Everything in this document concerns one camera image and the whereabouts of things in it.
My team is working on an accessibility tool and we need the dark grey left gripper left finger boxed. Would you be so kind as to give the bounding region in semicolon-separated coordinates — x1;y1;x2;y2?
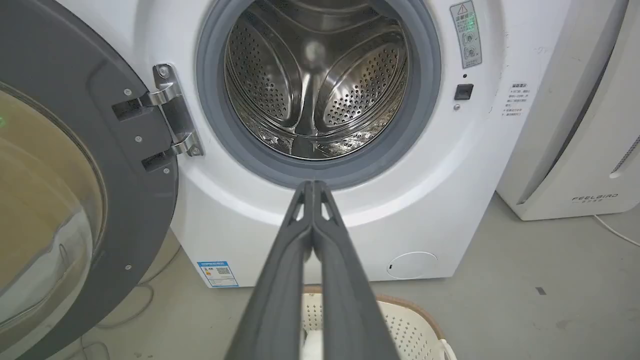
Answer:
224;180;314;360

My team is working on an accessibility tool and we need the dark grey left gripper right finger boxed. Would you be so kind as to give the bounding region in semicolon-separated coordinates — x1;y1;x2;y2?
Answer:
312;180;401;360

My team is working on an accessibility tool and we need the grey round washer door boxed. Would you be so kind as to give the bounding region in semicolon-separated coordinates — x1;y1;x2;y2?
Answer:
0;0;180;360

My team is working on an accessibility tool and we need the white perforated laundry basket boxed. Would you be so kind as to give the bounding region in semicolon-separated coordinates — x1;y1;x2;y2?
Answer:
300;285;458;360

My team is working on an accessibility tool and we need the white front-load washing machine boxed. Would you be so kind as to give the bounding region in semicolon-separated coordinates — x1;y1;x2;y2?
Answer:
57;0;573;289

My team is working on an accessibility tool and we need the white air purifier appliance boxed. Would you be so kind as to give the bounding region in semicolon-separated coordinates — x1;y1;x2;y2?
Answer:
496;0;640;221

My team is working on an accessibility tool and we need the thin grey floor cable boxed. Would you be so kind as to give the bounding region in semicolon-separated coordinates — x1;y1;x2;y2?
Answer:
80;245;182;360

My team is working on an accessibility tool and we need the white power cable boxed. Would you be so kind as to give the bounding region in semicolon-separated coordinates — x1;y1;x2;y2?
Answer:
593;215;640;248

